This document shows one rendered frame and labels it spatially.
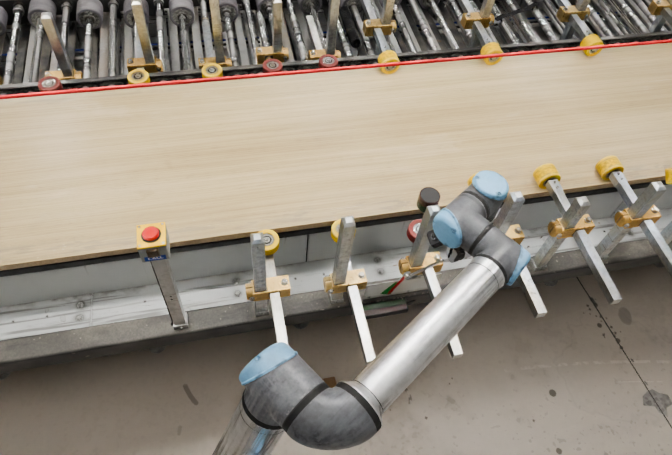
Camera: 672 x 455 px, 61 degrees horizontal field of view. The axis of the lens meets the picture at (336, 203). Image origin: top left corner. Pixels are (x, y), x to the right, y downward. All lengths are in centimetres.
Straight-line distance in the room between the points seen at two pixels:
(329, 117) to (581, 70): 113
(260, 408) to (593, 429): 192
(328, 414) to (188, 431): 149
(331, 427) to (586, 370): 196
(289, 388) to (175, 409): 150
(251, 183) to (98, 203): 49
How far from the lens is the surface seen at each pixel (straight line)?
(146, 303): 207
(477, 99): 236
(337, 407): 110
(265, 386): 112
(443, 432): 259
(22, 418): 273
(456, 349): 176
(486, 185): 143
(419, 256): 179
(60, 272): 202
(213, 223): 186
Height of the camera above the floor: 243
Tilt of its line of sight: 54 degrees down
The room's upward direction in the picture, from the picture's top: 8 degrees clockwise
